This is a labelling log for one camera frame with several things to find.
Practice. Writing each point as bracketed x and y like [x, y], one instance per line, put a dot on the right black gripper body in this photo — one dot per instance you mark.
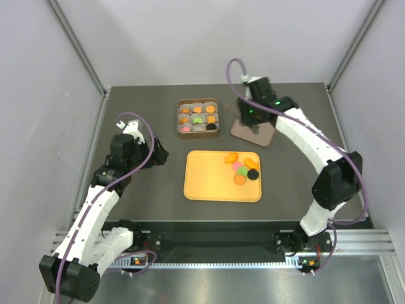
[250, 114]

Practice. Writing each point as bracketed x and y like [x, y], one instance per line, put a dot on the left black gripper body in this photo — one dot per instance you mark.
[156, 158]

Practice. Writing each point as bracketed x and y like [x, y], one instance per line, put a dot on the brown tin lid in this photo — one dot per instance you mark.
[260, 135]

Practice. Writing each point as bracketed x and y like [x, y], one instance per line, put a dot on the orange flower cookie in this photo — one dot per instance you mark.
[183, 120]

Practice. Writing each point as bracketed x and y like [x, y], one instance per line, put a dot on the tan round cookie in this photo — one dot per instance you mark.
[240, 179]
[210, 109]
[211, 119]

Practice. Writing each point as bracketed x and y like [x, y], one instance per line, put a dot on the black cookie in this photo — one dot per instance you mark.
[211, 126]
[253, 174]

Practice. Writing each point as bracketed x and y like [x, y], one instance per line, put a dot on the green cookie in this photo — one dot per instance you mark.
[198, 120]
[242, 171]

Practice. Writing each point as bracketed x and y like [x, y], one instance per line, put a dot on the tan flower cookie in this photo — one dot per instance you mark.
[197, 110]

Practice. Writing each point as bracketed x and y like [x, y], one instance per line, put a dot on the brown cookie tin box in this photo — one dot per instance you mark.
[198, 131]

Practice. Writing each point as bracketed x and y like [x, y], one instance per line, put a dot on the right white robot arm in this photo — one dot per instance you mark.
[338, 171]

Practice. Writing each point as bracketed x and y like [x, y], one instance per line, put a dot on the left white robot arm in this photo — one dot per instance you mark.
[76, 267]

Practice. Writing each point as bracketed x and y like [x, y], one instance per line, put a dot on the orange fish cookie upper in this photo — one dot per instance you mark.
[231, 158]

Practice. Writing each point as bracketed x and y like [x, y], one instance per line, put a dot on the orange fish cookie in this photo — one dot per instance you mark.
[251, 164]
[231, 158]

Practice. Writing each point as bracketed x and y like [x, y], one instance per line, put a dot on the orange fish cookie right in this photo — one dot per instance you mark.
[251, 164]

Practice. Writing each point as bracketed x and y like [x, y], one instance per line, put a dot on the yellow tray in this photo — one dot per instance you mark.
[209, 178]

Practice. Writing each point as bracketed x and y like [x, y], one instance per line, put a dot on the pink cookie middle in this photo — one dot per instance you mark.
[236, 165]

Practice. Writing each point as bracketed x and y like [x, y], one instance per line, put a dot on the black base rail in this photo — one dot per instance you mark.
[227, 243]

